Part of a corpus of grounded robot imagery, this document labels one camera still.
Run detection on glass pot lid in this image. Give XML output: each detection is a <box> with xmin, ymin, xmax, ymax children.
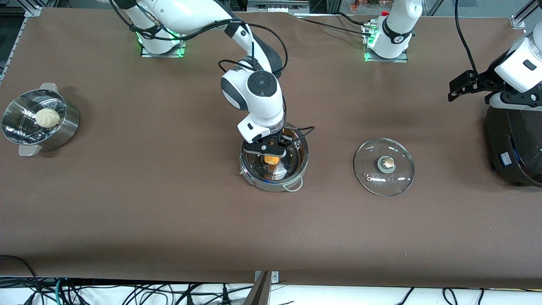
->
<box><xmin>354</xmin><ymin>138</ymin><xmax>415</xmax><ymax>197</ymax></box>

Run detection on stainless steel pot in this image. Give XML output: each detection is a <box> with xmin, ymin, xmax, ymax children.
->
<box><xmin>239</xmin><ymin>123</ymin><xmax>310</xmax><ymax>193</ymax></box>

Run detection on steel steamer pot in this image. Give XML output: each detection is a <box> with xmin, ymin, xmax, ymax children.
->
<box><xmin>1</xmin><ymin>83</ymin><xmax>80</xmax><ymax>156</ymax></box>

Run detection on black rice cooker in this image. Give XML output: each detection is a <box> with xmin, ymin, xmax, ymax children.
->
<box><xmin>486</xmin><ymin>104</ymin><xmax>542</xmax><ymax>188</ymax></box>

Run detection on brown table cover sheet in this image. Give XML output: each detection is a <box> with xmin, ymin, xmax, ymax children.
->
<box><xmin>0</xmin><ymin>8</ymin><xmax>542</xmax><ymax>288</ymax></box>

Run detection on colourful flowers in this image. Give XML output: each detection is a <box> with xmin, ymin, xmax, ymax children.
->
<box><xmin>349</xmin><ymin>0</ymin><xmax>394</xmax><ymax>11</ymax></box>

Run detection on grey metal box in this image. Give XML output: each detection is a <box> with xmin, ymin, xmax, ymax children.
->
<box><xmin>247</xmin><ymin>0</ymin><xmax>312</xmax><ymax>15</ymax></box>

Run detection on grey metal bar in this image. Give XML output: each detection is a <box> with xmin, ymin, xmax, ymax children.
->
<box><xmin>243</xmin><ymin>271</ymin><xmax>271</xmax><ymax>305</ymax></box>

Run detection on white steamed bun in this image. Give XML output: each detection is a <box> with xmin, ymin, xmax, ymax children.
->
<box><xmin>35</xmin><ymin>108</ymin><xmax>61</xmax><ymax>128</ymax></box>

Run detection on aluminium frame profile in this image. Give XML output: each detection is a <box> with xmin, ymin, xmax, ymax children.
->
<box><xmin>510</xmin><ymin>0</ymin><xmax>542</xmax><ymax>29</ymax></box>
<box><xmin>23</xmin><ymin>0</ymin><xmax>43</xmax><ymax>17</ymax></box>

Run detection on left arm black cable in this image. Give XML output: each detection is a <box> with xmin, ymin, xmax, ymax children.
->
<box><xmin>455</xmin><ymin>0</ymin><xmax>481</xmax><ymax>75</ymax></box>

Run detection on black base cable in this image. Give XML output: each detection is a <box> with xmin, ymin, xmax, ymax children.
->
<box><xmin>335</xmin><ymin>12</ymin><xmax>368</xmax><ymax>27</ymax></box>
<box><xmin>301</xmin><ymin>18</ymin><xmax>372</xmax><ymax>38</ymax></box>

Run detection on aluminium side rail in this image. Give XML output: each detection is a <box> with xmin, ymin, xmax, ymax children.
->
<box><xmin>0</xmin><ymin>17</ymin><xmax>26</xmax><ymax>85</ymax></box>

